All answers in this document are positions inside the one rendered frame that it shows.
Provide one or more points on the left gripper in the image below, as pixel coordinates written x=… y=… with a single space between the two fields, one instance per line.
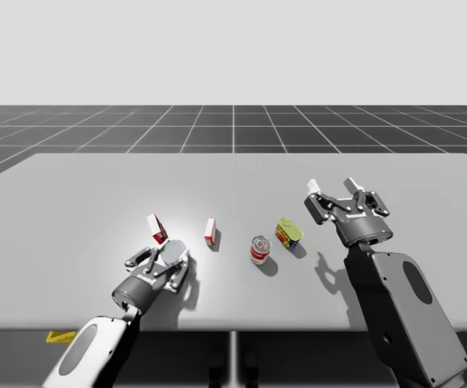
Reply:
x=138 y=289

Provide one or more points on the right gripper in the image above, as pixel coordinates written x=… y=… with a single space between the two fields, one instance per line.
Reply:
x=360 y=226

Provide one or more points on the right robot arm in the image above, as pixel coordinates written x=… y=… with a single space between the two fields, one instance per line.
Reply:
x=403 y=307

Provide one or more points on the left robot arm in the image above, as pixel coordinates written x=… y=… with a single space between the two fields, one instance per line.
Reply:
x=92 y=347

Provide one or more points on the green and blue rectangular can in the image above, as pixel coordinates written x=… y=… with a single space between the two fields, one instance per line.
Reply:
x=289 y=232

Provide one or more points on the red and white can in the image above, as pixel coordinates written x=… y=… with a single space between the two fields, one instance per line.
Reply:
x=260 y=251

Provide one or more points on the red and white carton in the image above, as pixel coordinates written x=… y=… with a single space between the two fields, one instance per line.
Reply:
x=156 y=228
x=210 y=232

